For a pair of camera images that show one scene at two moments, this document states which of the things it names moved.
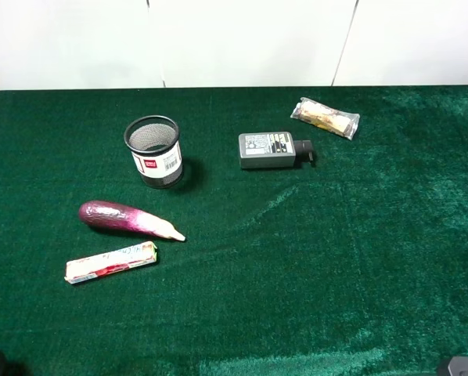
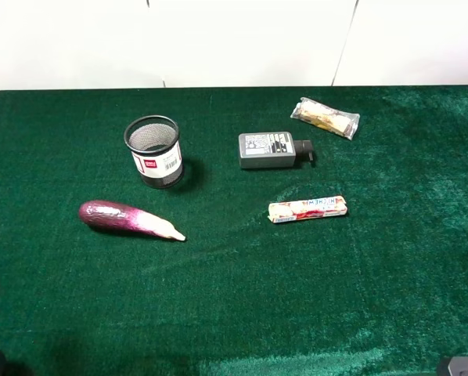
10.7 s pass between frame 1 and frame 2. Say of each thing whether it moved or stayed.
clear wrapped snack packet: stayed
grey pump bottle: stayed
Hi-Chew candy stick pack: moved
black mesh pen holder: stayed
